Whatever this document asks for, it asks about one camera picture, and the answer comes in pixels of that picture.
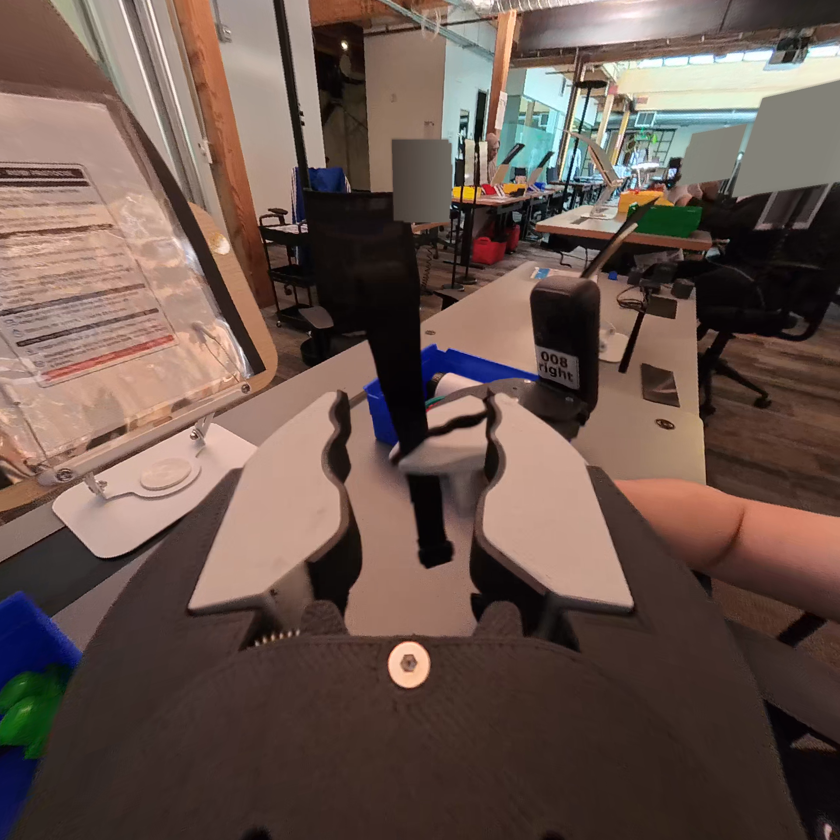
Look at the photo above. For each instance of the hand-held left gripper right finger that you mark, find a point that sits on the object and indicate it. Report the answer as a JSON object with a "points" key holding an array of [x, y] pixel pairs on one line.
{"points": [[551, 525]]}

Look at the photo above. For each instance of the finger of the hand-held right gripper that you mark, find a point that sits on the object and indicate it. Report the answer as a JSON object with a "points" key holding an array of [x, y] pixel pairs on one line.
{"points": [[466, 413], [453, 453]]}

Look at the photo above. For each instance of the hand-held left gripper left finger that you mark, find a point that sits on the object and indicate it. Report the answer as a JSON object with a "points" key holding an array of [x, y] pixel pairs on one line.
{"points": [[275, 525]]}

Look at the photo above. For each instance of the white bottle black cap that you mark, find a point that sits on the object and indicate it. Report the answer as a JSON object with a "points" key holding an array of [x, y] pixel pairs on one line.
{"points": [[463, 384]]}

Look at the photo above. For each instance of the blue plastic bin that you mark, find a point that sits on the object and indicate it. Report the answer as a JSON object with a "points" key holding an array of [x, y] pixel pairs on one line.
{"points": [[472, 365], [26, 630]]}

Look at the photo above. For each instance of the person's right forearm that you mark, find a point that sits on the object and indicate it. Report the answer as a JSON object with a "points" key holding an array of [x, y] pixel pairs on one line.
{"points": [[754, 538]]}

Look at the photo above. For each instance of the white monitor stand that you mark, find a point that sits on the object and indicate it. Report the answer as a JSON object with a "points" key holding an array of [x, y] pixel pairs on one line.
{"points": [[613, 344]]}

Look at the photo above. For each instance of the black monitor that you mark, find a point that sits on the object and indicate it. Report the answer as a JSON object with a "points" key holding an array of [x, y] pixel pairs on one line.
{"points": [[613, 249]]}

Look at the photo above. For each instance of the black desk stand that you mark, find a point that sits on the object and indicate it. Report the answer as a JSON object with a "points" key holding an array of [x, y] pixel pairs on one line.
{"points": [[661, 307]]}

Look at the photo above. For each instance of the red bin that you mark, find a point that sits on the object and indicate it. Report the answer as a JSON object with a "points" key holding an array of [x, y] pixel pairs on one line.
{"points": [[489, 250]]}

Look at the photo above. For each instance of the black square pad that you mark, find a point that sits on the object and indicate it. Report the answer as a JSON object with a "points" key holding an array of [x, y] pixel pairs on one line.
{"points": [[659, 387]]}

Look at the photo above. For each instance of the yellow bin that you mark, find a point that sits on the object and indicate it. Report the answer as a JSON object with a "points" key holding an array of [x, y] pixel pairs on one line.
{"points": [[640, 200], [469, 193]]}

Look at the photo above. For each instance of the green bin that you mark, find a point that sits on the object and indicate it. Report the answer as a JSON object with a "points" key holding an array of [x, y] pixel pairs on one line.
{"points": [[666, 222]]}

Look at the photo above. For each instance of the white stand base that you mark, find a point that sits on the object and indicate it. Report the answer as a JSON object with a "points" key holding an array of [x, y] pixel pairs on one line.
{"points": [[118, 525]]}

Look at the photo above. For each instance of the black mesh office chair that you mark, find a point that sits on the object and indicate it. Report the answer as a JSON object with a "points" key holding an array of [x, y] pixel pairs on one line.
{"points": [[334, 262]]}

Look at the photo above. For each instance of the black utility cart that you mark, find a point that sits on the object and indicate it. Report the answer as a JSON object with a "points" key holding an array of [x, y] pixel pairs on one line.
{"points": [[289, 272]]}

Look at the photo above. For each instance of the black floor lamp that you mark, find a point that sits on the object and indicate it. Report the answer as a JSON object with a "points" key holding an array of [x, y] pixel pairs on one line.
{"points": [[594, 83], [292, 98]]}

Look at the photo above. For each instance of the yellow smiley sticker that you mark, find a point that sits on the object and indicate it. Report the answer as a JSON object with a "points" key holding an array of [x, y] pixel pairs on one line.
{"points": [[220, 244]]}

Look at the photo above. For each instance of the green plastic block strip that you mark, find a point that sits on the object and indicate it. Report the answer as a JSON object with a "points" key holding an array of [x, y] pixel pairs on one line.
{"points": [[29, 715]]}

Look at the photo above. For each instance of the framed instruction sign board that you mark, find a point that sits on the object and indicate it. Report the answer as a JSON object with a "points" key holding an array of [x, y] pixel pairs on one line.
{"points": [[79, 275]]}

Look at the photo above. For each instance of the wooden post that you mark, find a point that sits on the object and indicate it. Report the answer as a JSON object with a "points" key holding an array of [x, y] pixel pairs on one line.
{"points": [[223, 164], [504, 65]]}

